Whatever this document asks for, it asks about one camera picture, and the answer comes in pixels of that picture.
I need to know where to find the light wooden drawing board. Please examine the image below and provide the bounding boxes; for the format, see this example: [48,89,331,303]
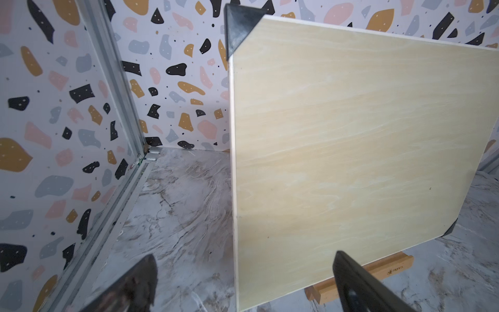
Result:
[224,4,498,311]

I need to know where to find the left aluminium corner post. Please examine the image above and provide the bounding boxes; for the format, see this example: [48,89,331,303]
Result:
[76,0,161,162]

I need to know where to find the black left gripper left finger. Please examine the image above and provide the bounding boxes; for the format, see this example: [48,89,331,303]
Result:
[82,254,158,312]

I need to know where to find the small wooden easel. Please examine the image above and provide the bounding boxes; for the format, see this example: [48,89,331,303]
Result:
[305,251,415,306]

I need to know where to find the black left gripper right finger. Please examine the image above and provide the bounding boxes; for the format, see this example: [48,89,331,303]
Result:
[332,251,415,312]

